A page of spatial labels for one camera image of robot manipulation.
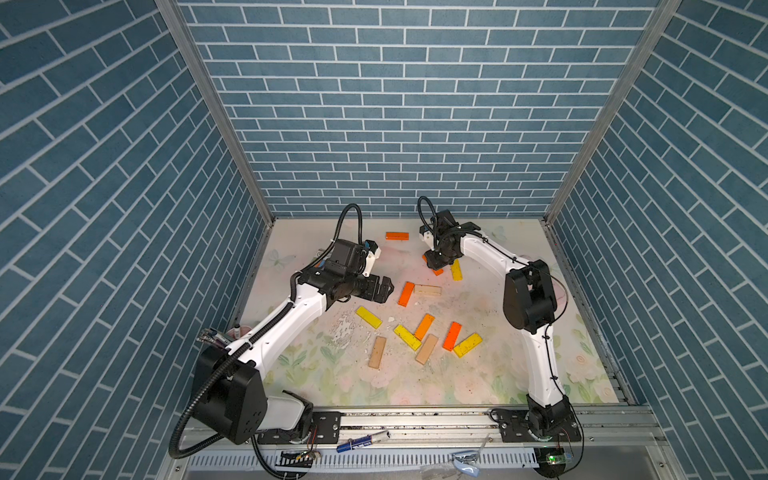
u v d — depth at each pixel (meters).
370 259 0.74
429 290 0.99
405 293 0.99
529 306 0.59
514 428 0.74
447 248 0.78
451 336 0.89
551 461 0.70
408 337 0.89
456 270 1.05
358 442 0.71
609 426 0.76
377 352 0.86
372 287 0.72
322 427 0.74
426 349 0.87
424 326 0.91
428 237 0.94
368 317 0.94
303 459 0.72
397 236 1.16
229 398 0.40
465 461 0.68
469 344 0.87
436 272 0.98
